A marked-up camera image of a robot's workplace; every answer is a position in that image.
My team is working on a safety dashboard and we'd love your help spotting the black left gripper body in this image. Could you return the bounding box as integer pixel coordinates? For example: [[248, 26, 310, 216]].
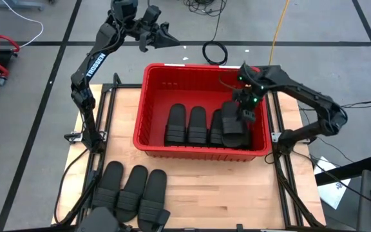
[[138, 23, 162, 53]]

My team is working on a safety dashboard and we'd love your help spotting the grey metal stand base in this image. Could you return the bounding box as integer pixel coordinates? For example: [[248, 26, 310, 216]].
[[0, 0, 50, 12]]

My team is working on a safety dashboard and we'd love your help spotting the black metal table frame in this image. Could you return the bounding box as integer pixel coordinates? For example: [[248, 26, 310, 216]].
[[52, 72, 327, 232]]

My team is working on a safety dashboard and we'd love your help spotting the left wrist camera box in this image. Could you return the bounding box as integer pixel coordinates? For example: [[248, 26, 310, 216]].
[[141, 5, 162, 26]]

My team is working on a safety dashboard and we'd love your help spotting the white paper sheet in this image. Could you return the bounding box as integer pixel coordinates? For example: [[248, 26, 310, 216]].
[[316, 156, 353, 210]]

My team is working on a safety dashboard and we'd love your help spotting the white cable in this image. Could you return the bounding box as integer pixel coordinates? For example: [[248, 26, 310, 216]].
[[1, 0, 44, 49]]

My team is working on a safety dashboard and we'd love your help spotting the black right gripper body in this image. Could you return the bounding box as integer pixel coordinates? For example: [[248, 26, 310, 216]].
[[233, 88, 260, 112]]

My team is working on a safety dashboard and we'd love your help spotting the black looping cable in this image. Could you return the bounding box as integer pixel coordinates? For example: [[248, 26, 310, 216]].
[[53, 148, 90, 226]]

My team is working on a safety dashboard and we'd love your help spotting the tangled black cable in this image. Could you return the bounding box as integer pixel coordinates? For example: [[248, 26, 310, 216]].
[[183, 0, 228, 43]]

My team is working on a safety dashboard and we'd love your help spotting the black rubber slide sandal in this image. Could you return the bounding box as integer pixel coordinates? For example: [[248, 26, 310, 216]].
[[208, 108, 224, 146], [91, 160, 124, 213], [164, 103, 187, 146], [220, 101, 250, 149], [137, 169, 171, 232], [114, 164, 149, 224], [187, 106, 208, 146]]

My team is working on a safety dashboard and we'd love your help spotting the red plastic bin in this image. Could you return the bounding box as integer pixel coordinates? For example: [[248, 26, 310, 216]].
[[132, 63, 273, 162]]

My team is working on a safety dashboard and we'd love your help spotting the black desk beam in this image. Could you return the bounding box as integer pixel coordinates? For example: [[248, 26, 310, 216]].
[[314, 155, 371, 187]]

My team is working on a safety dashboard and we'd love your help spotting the coiled black cable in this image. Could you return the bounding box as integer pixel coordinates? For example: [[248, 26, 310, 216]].
[[202, 41, 229, 64]]

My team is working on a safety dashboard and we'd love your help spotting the yellow cable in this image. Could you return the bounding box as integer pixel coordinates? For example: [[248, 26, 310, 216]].
[[268, 0, 291, 66]]

